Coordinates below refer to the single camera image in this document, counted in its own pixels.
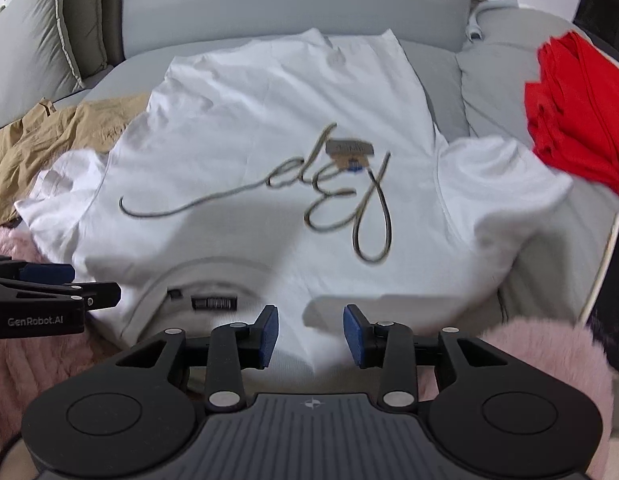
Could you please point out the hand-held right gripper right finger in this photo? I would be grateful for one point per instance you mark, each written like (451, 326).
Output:
(354, 337)

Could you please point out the large grey sofa cushion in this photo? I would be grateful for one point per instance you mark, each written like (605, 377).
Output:
(24, 50)

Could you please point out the pink fluffy blanket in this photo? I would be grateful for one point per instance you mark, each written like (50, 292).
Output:
(39, 375)

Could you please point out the white t-shirt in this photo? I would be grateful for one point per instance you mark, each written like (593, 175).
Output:
(239, 110)

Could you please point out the tan pants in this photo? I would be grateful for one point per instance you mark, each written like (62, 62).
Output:
(49, 140)

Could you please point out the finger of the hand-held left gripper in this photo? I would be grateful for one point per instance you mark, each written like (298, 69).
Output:
(97, 294)
(44, 274)

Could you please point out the smartphone with cream case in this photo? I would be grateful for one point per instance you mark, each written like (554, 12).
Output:
(614, 300)

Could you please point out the red folded garment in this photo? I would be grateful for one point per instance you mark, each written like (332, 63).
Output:
(574, 100)

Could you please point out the grey sofa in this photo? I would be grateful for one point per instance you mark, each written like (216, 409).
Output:
(289, 0)

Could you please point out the dark object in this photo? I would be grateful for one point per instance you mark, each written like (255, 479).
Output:
(607, 0)

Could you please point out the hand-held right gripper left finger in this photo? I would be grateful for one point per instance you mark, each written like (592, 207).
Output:
(267, 335)

